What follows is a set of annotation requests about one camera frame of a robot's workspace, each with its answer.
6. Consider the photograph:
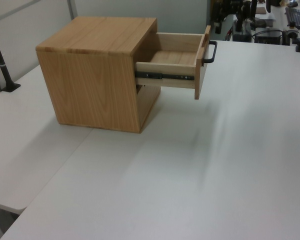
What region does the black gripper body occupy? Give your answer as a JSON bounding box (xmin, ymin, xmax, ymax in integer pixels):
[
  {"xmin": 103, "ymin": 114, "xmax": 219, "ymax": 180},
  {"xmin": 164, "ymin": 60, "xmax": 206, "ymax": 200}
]
[{"xmin": 236, "ymin": 1, "xmax": 250, "ymax": 20}]

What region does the black metal drawer handle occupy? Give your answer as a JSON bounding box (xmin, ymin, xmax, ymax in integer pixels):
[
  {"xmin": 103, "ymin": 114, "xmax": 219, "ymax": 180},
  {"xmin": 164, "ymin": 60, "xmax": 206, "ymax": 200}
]
[{"xmin": 203, "ymin": 40, "xmax": 218, "ymax": 63}]

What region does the wooden drawer with black handle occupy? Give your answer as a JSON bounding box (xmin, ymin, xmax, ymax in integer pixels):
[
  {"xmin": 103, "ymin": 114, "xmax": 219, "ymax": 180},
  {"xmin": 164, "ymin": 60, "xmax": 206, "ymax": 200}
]
[{"xmin": 135, "ymin": 25, "xmax": 212, "ymax": 100}]

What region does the black metal drawer slide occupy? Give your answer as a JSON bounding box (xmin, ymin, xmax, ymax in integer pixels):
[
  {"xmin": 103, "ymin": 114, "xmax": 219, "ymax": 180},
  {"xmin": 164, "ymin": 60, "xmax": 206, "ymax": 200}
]
[{"xmin": 134, "ymin": 71, "xmax": 196, "ymax": 82}]

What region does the wooden drawer with slot grip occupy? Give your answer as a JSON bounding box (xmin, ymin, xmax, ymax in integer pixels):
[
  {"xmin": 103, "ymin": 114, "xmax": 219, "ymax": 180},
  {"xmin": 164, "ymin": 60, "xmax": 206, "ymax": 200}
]
[{"xmin": 136, "ymin": 84, "xmax": 161, "ymax": 133}]

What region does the light wooden drawer cabinet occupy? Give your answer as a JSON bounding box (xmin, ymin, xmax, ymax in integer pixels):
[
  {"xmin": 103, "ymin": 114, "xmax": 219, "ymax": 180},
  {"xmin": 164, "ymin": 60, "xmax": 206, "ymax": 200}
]
[{"xmin": 35, "ymin": 16, "xmax": 161, "ymax": 134}]

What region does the black monitor stand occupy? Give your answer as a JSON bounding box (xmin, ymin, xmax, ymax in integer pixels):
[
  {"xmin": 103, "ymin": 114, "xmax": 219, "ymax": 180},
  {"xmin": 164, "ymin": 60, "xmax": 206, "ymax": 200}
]
[{"xmin": 247, "ymin": 0, "xmax": 268, "ymax": 29}]

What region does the dark grey equipment box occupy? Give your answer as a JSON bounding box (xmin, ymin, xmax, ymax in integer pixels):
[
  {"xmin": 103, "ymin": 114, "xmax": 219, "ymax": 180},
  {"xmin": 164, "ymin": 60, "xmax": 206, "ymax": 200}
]
[{"xmin": 232, "ymin": 28, "xmax": 252, "ymax": 42}]

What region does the black box device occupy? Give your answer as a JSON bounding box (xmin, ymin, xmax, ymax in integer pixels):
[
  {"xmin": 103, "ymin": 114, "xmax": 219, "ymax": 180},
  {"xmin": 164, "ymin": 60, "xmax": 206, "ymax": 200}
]
[{"xmin": 254, "ymin": 29, "xmax": 283, "ymax": 45}]

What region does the black computer keyboard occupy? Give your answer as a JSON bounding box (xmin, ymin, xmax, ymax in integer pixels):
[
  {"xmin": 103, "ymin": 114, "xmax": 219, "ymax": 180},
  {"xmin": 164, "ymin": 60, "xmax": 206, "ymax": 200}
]
[{"xmin": 284, "ymin": 6, "xmax": 300, "ymax": 30}]

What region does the black pole stand with base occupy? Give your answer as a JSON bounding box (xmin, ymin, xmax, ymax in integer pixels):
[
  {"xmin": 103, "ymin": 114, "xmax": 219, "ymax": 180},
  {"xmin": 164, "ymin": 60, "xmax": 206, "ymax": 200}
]
[{"xmin": 0, "ymin": 21, "xmax": 22, "ymax": 92}]

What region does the white partition frame post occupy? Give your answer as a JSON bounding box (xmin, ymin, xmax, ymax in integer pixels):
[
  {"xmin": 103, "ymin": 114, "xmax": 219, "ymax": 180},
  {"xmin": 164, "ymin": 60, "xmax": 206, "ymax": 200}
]
[{"xmin": 66, "ymin": 0, "xmax": 78, "ymax": 21}]

